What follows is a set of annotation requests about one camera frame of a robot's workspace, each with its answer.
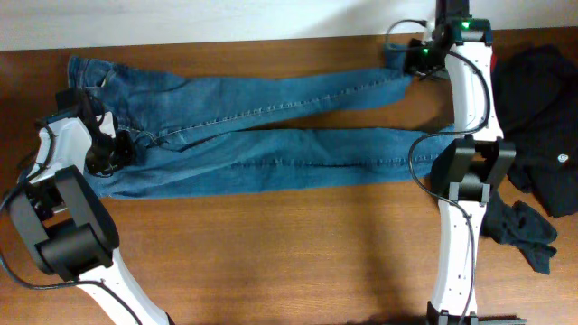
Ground blue denim jeans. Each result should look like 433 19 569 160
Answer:
67 53 451 200

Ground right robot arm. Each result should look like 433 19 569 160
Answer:
407 1 516 325

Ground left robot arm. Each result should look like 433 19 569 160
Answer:
1 88 173 325

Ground black garment with red trim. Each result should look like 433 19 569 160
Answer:
492 45 577 218

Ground dark grey cloth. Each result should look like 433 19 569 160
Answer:
480 191 558 274

